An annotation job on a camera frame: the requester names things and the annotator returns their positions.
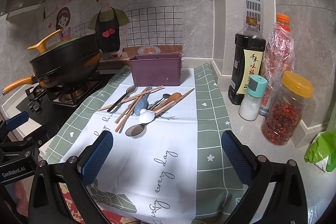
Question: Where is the green white table cloth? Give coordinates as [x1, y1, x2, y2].
[42, 64, 244, 223]

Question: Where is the white ceramic spoon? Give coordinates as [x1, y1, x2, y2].
[138, 109, 164, 124]

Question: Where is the range hood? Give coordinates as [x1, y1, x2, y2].
[1, 0, 45, 17]

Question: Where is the teal cap salt shaker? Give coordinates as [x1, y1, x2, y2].
[239, 75, 267, 121]

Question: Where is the orange handled pot lid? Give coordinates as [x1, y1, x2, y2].
[27, 29, 87, 53]

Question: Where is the purple utensil holder box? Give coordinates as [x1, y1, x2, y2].
[130, 53, 182, 86]

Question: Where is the brown wooden spoon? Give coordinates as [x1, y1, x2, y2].
[153, 93, 182, 111]

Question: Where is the green plastic bag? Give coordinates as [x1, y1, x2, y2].
[304, 130, 335, 172]

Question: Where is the black gas stove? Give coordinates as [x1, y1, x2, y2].
[15, 71, 116, 132]

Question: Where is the yellow lid chili jar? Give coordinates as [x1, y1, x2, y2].
[261, 71, 313, 145]

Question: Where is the dark soy sauce bottle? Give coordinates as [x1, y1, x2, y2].
[228, 16, 266, 105]

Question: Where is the black wok pan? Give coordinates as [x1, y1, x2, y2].
[2, 30, 100, 95]

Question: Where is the blue grey ceramic spoon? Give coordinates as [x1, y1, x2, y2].
[134, 93, 149, 116]

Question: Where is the wooden chopstick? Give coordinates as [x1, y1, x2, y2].
[115, 87, 148, 124]
[98, 85, 165, 111]
[154, 88, 195, 118]
[115, 93, 150, 134]

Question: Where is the steel spoon black handle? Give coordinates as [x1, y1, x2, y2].
[107, 85, 137, 113]
[125, 123, 148, 137]

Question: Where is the orange cap chili bottle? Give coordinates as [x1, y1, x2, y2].
[259, 14, 294, 116]

